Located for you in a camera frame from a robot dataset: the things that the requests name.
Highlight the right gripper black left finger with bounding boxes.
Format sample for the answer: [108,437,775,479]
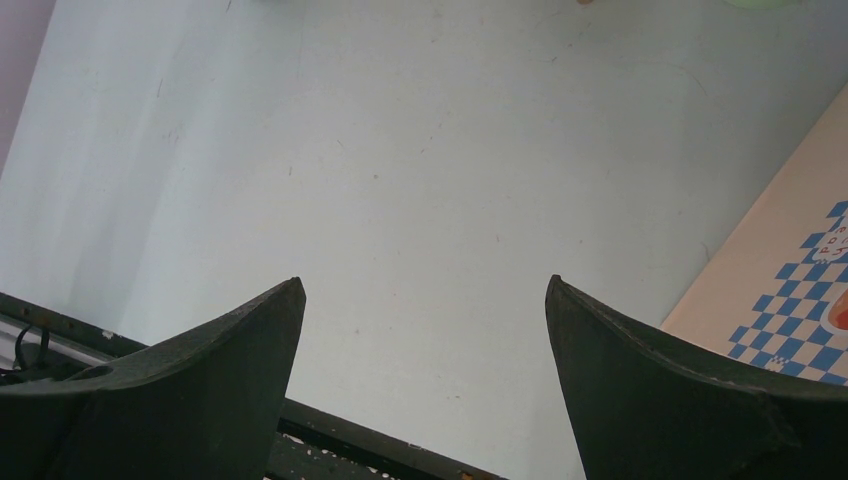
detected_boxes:
[1,277,306,479]

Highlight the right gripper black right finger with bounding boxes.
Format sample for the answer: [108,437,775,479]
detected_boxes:
[545,276,847,479]

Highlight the green straw holder cup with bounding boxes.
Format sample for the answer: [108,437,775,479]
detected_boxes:
[725,0,798,10]

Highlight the paper takeout bag blue handles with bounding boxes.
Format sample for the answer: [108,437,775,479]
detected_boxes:
[661,90,847,385]

